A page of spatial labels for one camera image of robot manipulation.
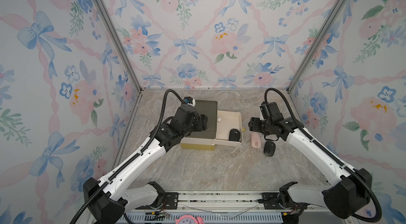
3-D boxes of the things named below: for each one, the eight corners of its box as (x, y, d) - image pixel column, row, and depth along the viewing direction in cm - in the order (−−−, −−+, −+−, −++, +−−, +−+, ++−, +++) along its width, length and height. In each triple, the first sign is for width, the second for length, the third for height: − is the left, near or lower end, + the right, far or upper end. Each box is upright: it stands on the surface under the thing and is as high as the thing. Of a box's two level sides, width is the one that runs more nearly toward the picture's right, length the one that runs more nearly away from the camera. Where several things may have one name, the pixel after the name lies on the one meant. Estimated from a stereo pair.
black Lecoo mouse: (263, 155, 90) (264, 153, 88) (264, 141, 95) (265, 139, 93) (273, 157, 89) (275, 155, 87) (273, 143, 94) (275, 142, 92)
